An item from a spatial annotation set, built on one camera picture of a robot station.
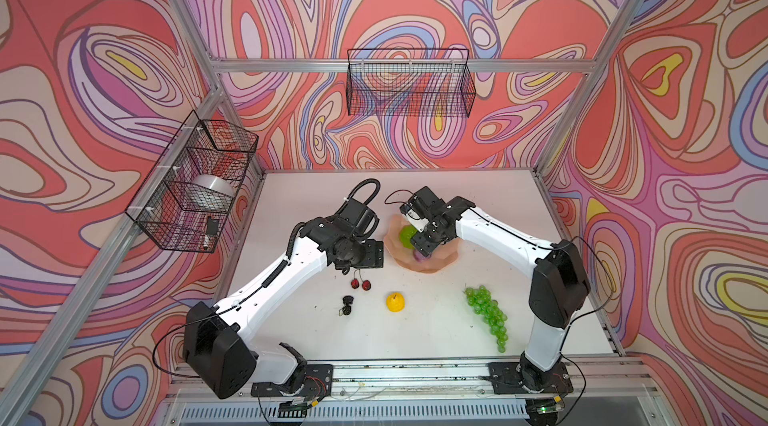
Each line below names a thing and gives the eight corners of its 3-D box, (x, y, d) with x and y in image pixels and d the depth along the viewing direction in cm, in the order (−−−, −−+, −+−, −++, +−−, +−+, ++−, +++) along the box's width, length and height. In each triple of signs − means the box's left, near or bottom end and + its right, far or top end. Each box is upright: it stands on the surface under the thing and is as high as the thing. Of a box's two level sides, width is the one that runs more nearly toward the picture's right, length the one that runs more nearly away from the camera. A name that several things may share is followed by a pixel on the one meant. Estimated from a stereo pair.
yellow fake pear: (386, 312, 86) (386, 306, 82) (386, 298, 89) (386, 292, 85) (404, 312, 86) (405, 306, 82) (404, 298, 89) (405, 292, 85)
